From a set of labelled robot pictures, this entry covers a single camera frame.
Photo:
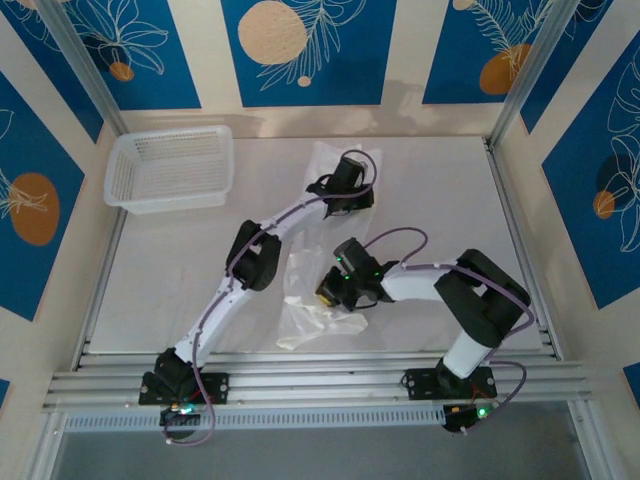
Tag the white t-shirt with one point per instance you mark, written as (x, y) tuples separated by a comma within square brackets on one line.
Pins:
[(302, 277)]

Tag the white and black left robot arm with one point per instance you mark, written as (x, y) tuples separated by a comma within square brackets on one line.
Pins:
[(290, 220)]

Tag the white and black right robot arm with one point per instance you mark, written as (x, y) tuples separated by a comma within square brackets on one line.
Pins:
[(415, 282)]

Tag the white perforated plastic basket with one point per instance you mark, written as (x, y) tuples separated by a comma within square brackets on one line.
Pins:
[(170, 165)]

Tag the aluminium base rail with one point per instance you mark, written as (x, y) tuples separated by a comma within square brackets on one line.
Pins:
[(310, 385)]

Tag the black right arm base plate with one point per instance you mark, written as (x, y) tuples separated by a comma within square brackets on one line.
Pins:
[(420, 382)]

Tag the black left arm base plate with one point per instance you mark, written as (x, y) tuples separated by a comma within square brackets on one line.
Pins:
[(215, 387)]

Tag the aluminium right table rail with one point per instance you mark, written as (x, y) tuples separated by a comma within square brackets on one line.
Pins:
[(515, 225)]

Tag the aluminium table rail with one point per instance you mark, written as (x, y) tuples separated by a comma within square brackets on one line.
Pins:
[(107, 260), (515, 225)]

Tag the aluminium right frame post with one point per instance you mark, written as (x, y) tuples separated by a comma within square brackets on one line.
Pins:
[(535, 60)]

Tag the aluminium frame post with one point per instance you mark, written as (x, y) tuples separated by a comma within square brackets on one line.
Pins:
[(535, 60), (80, 55)]

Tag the aluminium left table rail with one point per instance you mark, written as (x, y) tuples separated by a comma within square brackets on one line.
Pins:
[(107, 260)]

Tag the aluminium left frame post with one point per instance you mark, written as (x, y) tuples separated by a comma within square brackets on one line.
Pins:
[(80, 55)]

